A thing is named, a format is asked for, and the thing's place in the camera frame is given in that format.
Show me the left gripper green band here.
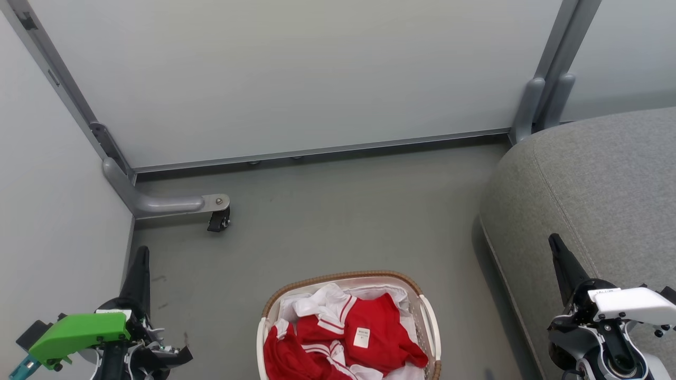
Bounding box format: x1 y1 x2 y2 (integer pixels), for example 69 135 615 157
16 245 193 370

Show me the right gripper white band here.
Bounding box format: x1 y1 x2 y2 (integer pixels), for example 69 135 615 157
548 234 676 338

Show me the red shorts white waistband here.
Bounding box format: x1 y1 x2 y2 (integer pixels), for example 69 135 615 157
263 318 350 380

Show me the red shirt white striped collar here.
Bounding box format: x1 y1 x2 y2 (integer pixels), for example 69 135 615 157
293 284 429 377

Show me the grey fabric sofa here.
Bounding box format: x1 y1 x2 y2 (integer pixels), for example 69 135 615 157
478 107 676 380

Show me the black caster wheel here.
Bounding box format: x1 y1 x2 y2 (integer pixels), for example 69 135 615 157
206 206 232 233

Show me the white laundry basket wicker rim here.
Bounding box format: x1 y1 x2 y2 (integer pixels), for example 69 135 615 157
257 271 442 380

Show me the white basket liner cloth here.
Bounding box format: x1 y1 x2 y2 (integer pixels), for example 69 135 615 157
275 282 424 380

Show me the grey partition post with foot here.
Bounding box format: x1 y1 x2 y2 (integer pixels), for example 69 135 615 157
0 0 231 220

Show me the teal left cable connector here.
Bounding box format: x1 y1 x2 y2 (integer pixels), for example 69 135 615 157
7 354 41 380

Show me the grey double partition post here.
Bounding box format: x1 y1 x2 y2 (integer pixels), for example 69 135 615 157
509 0 603 146

